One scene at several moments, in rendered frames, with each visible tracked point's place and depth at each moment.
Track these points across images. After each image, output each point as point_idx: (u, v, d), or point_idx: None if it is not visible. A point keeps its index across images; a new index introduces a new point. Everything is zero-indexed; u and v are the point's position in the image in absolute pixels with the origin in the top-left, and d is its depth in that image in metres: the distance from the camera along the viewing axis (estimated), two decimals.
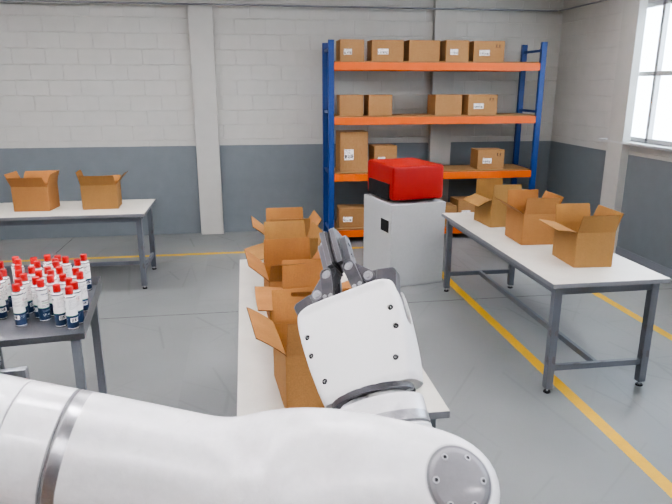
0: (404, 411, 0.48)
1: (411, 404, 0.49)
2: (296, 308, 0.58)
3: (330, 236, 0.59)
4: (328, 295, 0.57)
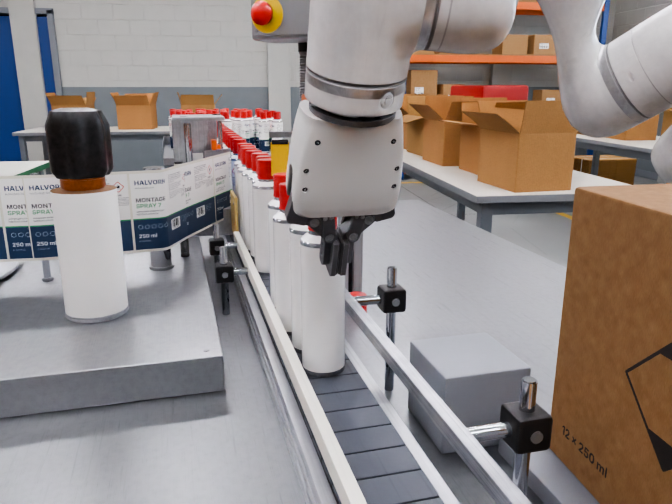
0: (329, 90, 0.47)
1: (319, 93, 0.48)
2: (392, 213, 0.58)
3: (336, 269, 0.59)
4: (358, 217, 0.56)
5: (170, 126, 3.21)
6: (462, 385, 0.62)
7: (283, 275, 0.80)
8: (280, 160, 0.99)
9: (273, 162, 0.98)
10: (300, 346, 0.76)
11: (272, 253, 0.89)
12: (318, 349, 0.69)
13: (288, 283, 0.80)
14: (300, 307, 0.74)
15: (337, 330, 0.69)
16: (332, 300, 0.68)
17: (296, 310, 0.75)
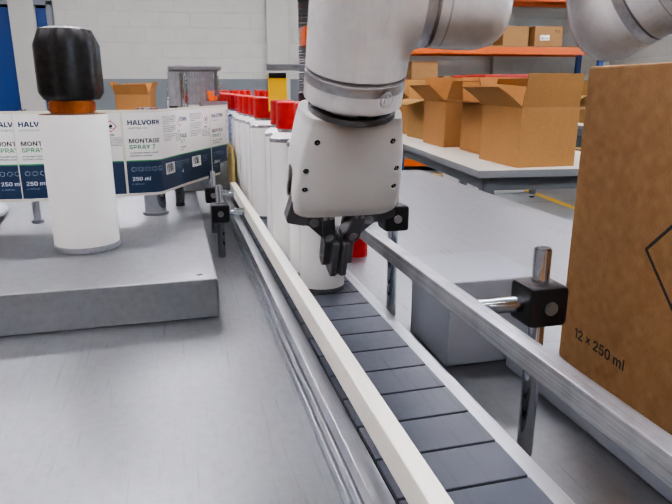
0: (328, 90, 0.47)
1: (318, 93, 0.48)
2: (392, 213, 0.58)
3: (336, 269, 0.59)
4: (358, 217, 0.56)
5: (168, 106, 3.18)
6: (468, 291, 0.59)
7: (280, 198, 0.76)
8: (278, 94, 0.95)
9: (271, 97, 0.95)
10: (298, 268, 0.72)
11: (269, 184, 0.85)
12: (316, 263, 0.66)
13: (285, 207, 0.76)
14: (298, 226, 0.71)
15: None
16: None
17: (294, 230, 0.72)
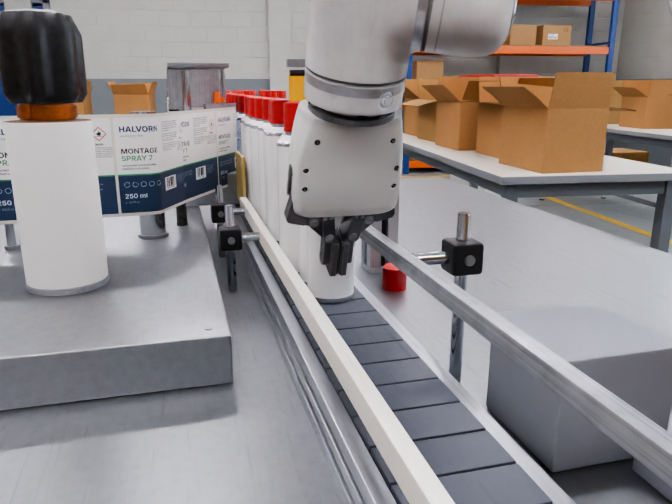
0: (328, 90, 0.47)
1: (318, 93, 0.48)
2: (392, 213, 0.58)
3: (336, 269, 0.59)
4: (358, 216, 0.56)
5: (168, 107, 3.01)
6: (586, 372, 0.42)
7: None
8: (301, 96, 0.79)
9: (292, 99, 0.79)
10: None
11: None
12: (323, 271, 0.63)
13: None
14: None
15: None
16: (339, 216, 0.61)
17: (304, 238, 0.68)
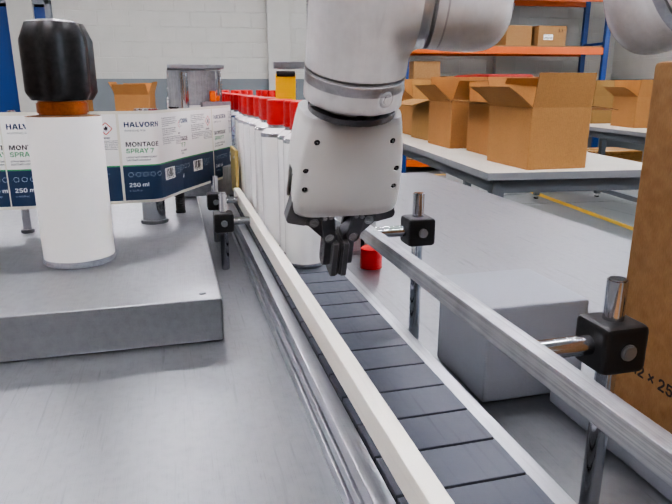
0: (328, 90, 0.47)
1: (318, 93, 0.48)
2: (392, 213, 0.58)
3: (336, 269, 0.59)
4: (358, 216, 0.56)
5: (168, 106, 3.11)
6: (508, 318, 0.52)
7: (274, 189, 0.83)
8: (286, 94, 0.89)
9: (278, 97, 0.88)
10: None
11: None
12: (298, 241, 0.75)
13: (279, 197, 0.83)
14: None
15: None
16: None
17: (283, 214, 0.80)
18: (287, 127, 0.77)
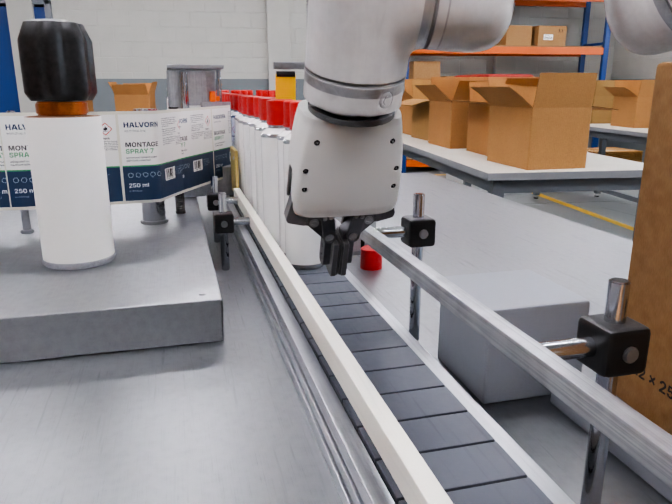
0: (327, 90, 0.47)
1: (318, 93, 0.48)
2: (392, 213, 0.58)
3: (336, 269, 0.59)
4: (358, 217, 0.56)
5: (168, 106, 3.11)
6: (509, 319, 0.51)
7: (274, 189, 0.83)
8: (286, 95, 0.88)
9: (278, 97, 0.88)
10: None
11: None
12: (298, 242, 0.75)
13: (279, 197, 0.83)
14: None
15: None
16: None
17: (283, 215, 0.80)
18: (287, 127, 0.77)
